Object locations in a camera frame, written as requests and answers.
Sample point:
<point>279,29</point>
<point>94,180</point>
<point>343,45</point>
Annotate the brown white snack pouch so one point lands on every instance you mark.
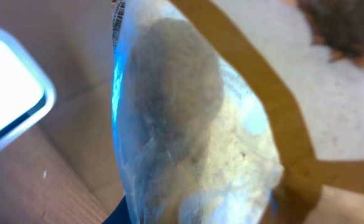
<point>240,111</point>

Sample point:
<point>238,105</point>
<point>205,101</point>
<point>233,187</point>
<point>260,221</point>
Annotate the white barcode scanner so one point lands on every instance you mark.
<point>27,94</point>

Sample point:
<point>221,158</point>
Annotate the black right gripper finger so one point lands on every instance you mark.
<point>120,215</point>

